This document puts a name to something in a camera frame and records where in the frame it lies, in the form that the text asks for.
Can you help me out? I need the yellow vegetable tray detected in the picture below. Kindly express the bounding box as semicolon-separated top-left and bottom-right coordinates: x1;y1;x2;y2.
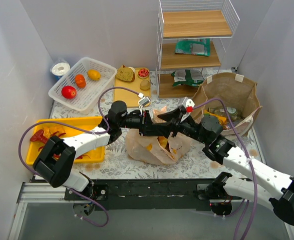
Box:
26;116;105;165

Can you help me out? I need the white tape roll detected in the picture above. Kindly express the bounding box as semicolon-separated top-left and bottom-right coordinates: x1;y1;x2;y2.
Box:
51;62;70;80

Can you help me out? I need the small bread roll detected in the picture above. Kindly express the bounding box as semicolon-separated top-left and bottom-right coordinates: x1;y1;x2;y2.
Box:
140;79;151;91

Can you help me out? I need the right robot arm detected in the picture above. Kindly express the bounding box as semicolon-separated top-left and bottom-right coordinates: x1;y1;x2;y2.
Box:
158;109;294;226

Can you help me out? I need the red toy lobster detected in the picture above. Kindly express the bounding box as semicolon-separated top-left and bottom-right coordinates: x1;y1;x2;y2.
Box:
30;126;66;144

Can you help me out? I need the orange mango gummy packet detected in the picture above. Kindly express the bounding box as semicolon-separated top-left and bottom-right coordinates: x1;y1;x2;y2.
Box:
216;115;229;126

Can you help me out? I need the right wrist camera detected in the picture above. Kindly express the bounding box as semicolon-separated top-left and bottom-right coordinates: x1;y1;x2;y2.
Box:
178;97;195;122

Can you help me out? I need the round bread loaf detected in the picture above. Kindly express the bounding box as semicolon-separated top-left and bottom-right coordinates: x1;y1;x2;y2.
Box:
115;65;135;83

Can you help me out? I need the brown burlap tote bag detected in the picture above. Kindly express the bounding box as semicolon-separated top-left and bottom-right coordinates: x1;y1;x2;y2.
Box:
192;72;262;136

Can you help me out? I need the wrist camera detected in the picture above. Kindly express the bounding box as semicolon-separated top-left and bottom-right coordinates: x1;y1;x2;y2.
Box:
138;92;151;110
178;97;195;122

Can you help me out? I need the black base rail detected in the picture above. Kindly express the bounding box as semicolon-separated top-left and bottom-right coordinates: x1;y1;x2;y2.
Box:
19;174;287;213

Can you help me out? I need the green white snack packet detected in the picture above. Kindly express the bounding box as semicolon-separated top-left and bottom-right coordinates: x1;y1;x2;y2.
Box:
171;69;204;87

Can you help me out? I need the floral table mat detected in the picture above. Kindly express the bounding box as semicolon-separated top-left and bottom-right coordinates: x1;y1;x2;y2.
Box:
49;71;265;180

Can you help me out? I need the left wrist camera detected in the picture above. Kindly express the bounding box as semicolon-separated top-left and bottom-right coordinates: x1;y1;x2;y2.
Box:
138;92;151;110

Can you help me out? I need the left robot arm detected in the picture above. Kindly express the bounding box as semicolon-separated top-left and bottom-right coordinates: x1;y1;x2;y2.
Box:
33;100;176;192

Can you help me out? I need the white plastic basket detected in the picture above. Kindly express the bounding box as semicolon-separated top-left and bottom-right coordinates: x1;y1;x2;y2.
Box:
48;57;117;114

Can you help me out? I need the clear glass bottle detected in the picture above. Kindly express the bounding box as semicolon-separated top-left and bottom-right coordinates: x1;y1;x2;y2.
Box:
207;106;241;121

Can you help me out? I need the small orange pumpkin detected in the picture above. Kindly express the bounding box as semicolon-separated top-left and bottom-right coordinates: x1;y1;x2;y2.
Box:
75;74;86;89

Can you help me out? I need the teal snack packet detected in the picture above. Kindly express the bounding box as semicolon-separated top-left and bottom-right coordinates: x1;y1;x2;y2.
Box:
174;38;210;57

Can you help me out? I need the peach plastic grocery bag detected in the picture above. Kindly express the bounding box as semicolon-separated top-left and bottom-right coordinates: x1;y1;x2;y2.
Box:
125;106;192;166

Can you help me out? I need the white wire shelf rack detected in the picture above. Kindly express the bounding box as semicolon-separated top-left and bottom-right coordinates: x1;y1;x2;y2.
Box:
156;0;240;99

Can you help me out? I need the yellow mango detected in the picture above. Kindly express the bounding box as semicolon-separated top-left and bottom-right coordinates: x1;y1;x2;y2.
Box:
87;69;101;81

